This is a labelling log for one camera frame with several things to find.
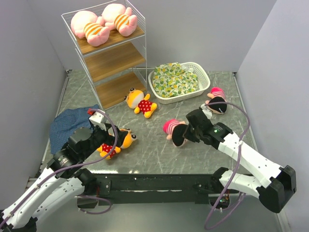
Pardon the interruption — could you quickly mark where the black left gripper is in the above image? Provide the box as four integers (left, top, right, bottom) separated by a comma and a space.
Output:
81, 122, 128, 159

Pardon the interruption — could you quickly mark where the black-haired doll pink striped dress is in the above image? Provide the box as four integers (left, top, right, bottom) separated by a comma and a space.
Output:
163, 119, 187, 147

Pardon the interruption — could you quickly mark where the yellow plush red dotted dress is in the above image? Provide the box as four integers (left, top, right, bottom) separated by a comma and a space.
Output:
97, 129, 137, 160

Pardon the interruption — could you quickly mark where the pink plush pig striped shirt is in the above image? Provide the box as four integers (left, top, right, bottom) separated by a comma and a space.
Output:
70, 10, 110, 47

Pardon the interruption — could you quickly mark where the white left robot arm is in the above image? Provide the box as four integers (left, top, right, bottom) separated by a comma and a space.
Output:
0, 123, 119, 232

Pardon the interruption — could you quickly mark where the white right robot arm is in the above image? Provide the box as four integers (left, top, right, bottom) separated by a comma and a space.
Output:
183, 109, 296, 213

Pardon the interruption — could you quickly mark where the yellow plush near shelf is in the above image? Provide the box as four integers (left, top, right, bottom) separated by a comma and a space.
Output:
124, 88, 157, 118

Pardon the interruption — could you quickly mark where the blue checked cloth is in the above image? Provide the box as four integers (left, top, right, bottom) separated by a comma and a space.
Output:
49, 104, 99, 155

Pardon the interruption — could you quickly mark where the white plastic basket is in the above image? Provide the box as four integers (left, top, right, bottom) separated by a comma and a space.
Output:
148, 62, 211, 104

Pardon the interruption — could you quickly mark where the lemon print cloth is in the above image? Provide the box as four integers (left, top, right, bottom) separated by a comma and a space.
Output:
152, 62, 198, 98

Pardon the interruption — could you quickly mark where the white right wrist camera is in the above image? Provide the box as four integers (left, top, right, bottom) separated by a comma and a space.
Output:
200, 103, 212, 119

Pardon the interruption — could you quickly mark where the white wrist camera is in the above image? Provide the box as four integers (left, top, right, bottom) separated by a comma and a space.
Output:
200, 103, 212, 119
87, 108, 107, 131

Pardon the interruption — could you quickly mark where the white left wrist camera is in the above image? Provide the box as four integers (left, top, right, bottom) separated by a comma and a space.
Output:
87, 108, 107, 131

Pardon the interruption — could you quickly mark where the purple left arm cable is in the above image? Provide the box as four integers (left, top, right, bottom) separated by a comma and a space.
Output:
0, 108, 119, 225

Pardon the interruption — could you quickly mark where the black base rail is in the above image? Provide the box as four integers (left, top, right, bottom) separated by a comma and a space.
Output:
77, 174, 224, 209

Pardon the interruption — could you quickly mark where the purple cable loop under rail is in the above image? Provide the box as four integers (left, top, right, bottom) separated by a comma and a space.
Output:
77, 194, 113, 215

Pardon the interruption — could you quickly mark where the white wire wooden shelf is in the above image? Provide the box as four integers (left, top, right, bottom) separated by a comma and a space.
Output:
62, 0, 147, 109

